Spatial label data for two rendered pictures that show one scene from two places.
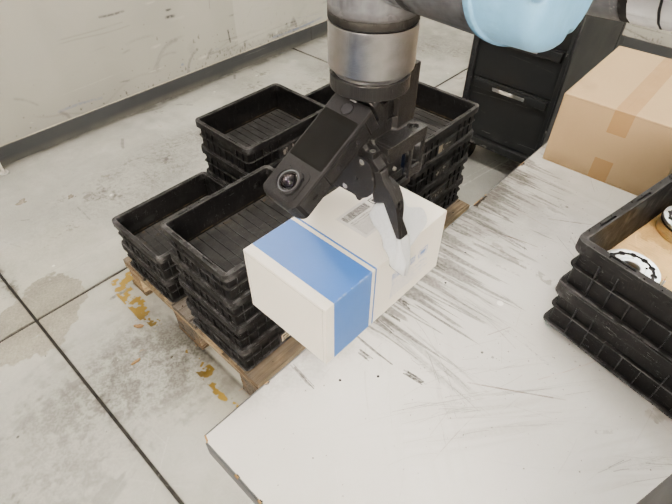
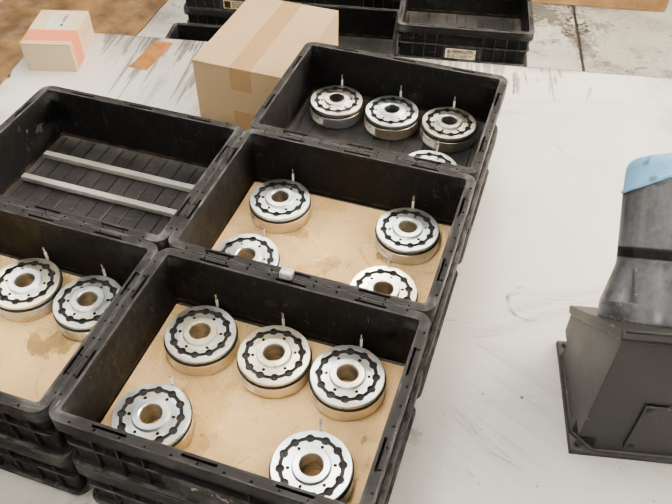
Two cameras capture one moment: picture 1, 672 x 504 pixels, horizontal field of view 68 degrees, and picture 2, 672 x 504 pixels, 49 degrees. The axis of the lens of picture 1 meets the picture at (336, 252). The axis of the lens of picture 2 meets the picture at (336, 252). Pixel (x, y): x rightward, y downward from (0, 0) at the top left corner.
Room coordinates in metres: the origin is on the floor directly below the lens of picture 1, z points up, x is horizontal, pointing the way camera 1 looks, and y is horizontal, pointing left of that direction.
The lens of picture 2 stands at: (0.83, -0.15, 1.69)
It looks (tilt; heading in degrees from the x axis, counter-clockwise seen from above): 46 degrees down; 235
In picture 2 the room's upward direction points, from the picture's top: straight up
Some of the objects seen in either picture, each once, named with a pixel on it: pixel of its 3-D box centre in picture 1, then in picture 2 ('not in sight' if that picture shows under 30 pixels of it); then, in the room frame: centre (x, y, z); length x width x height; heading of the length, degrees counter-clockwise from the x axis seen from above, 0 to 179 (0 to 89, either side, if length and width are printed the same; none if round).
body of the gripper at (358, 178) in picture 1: (371, 127); not in sight; (0.42, -0.03, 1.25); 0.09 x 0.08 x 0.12; 137
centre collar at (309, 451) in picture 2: (630, 267); (311, 465); (0.61, -0.52, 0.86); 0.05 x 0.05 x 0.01
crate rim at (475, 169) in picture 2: not in sight; (383, 106); (0.13, -1.01, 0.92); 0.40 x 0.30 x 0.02; 126
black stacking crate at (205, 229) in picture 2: not in sight; (328, 237); (0.37, -0.83, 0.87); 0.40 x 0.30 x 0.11; 126
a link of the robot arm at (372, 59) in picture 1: (369, 44); not in sight; (0.42, -0.03, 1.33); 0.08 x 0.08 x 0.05
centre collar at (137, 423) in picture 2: not in sight; (150, 414); (0.74, -0.70, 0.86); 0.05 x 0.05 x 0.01
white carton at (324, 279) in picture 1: (348, 258); not in sight; (0.40, -0.01, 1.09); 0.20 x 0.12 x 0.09; 137
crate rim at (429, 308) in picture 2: not in sight; (328, 214); (0.37, -0.83, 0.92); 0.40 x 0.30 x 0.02; 126
